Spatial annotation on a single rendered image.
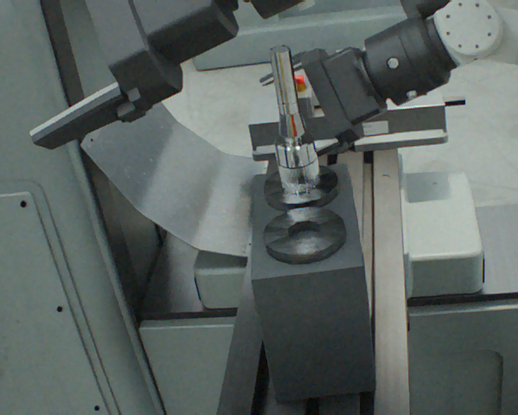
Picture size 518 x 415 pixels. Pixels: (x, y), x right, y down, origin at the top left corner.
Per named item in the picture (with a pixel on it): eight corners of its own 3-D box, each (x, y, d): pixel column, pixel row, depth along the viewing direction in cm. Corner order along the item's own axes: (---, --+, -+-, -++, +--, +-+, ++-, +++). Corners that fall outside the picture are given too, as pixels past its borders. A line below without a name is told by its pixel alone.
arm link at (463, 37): (433, 92, 97) (517, 53, 93) (419, 93, 87) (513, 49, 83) (393, 8, 97) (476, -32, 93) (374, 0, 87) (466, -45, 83)
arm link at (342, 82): (355, 145, 102) (441, 105, 97) (335, 151, 93) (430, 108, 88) (313, 54, 102) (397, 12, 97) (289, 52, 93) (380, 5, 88)
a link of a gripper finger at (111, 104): (22, 130, 43) (120, 79, 42) (50, 139, 46) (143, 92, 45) (31, 156, 43) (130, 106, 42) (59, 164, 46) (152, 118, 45)
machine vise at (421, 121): (439, 106, 153) (436, 53, 147) (449, 143, 140) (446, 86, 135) (259, 124, 158) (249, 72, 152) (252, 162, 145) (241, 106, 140)
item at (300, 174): (312, 194, 95) (307, 157, 92) (275, 192, 97) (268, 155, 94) (325, 174, 98) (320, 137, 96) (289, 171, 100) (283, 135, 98)
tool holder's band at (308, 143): (307, 157, 92) (306, 150, 92) (268, 155, 94) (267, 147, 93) (320, 137, 96) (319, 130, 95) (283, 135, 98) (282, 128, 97)
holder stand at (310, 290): (361, 278, 113) (347, 152, 102) (377, 391, 94) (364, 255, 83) (274, 290, 114) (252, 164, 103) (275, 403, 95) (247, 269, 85)
